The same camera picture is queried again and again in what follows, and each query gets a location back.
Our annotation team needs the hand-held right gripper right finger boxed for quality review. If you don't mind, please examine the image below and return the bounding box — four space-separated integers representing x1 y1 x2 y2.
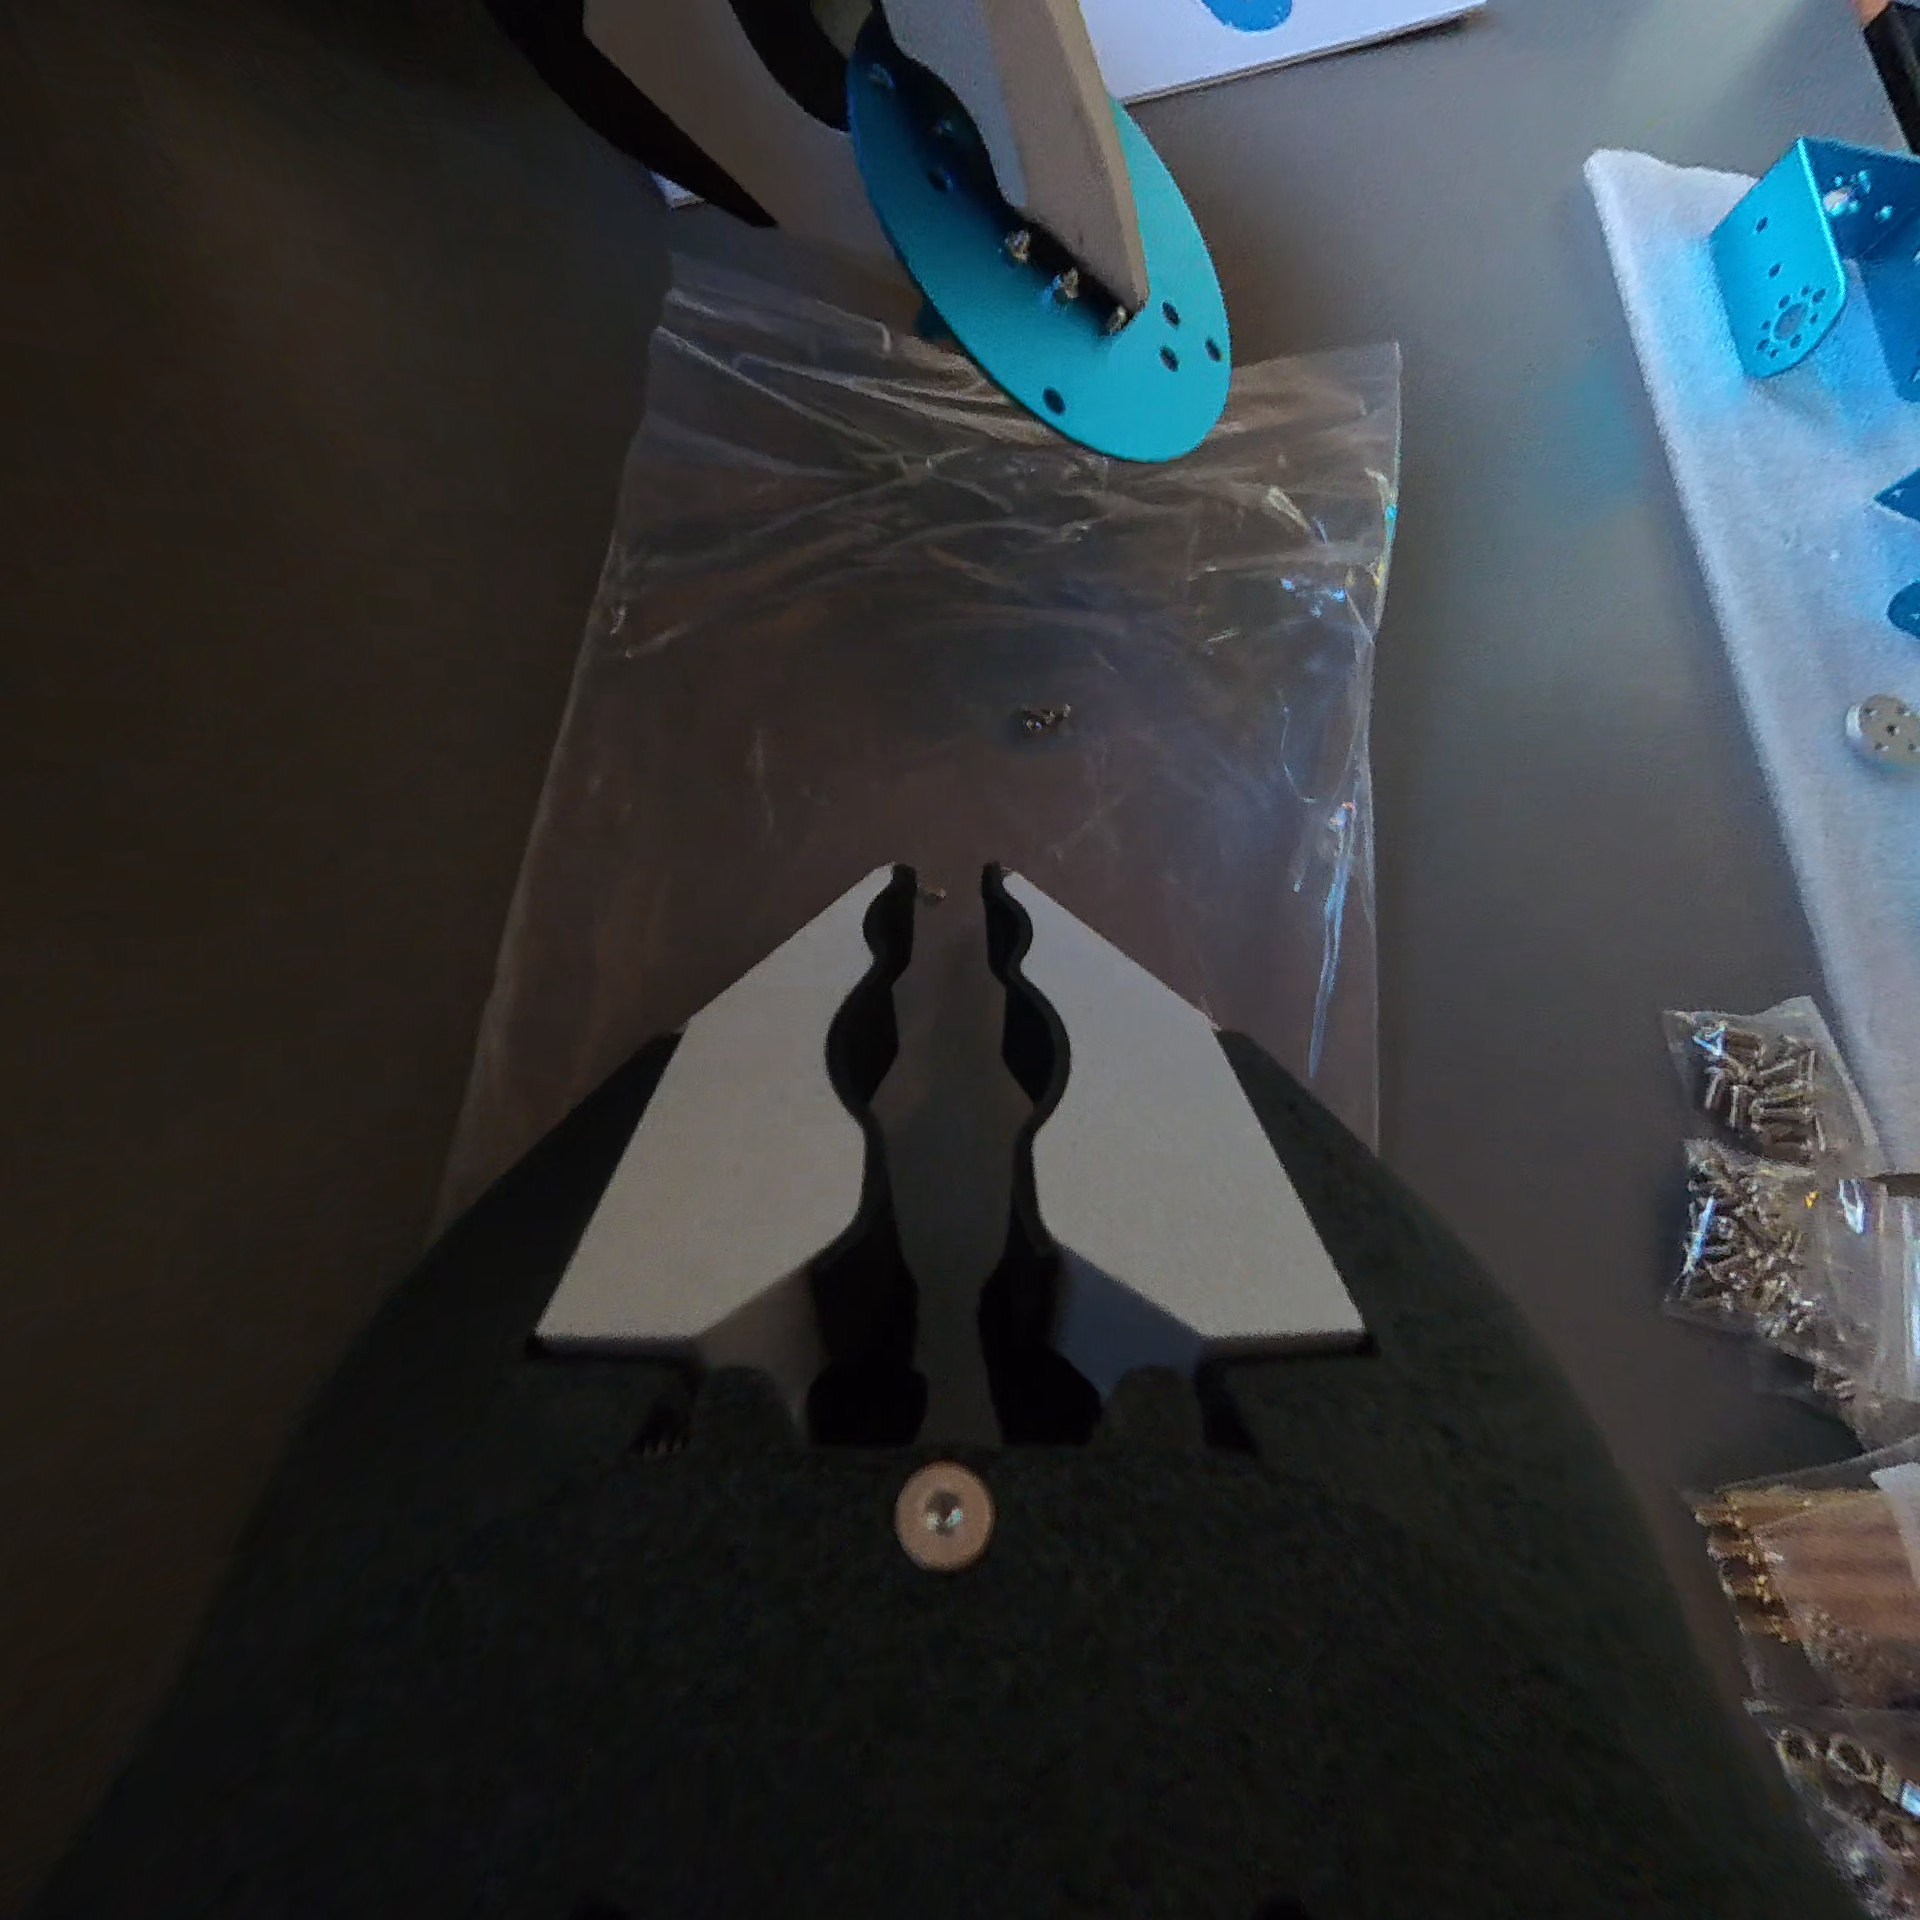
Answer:
976 856 1373 1391

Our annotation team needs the blue round metal plate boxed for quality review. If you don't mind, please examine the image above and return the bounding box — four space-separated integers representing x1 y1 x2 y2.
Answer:
845 13 1234 461

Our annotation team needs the blue angled metal bracket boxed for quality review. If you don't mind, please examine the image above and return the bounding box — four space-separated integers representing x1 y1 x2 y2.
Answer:
1869 464 1920 650

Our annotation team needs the white foam sheet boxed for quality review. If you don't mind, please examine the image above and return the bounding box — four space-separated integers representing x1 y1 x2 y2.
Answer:
1582 144 1920 1172

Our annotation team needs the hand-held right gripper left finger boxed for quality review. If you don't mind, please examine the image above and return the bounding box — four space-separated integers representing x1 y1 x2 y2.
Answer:
535 856 923 1374

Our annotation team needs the small bag of metal parts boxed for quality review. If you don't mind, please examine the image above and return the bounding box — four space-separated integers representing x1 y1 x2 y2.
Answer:
1755 1710 1920 1920

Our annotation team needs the small bag of brass standoffs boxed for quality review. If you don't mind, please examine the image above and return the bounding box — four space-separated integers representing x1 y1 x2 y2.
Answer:
1687 1476 1920 1710

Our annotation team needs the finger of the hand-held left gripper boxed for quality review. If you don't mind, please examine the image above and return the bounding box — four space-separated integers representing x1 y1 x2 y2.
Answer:
496 0 785 229
780 0 1170 329

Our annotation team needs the small bag of silver screws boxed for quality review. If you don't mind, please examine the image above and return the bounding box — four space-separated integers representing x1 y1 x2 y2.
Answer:
1664 1141 1920 1449
1664 996 1880 1169

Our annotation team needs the clear plastic bag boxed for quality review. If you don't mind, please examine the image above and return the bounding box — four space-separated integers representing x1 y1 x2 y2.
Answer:
434 248 1402 1249

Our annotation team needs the white instruction booklet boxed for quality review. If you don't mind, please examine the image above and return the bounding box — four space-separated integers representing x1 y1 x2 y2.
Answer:
1078 0 1488 104

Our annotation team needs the blue metal U bracket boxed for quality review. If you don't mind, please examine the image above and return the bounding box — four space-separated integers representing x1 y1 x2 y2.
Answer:
1712 136 1920 422

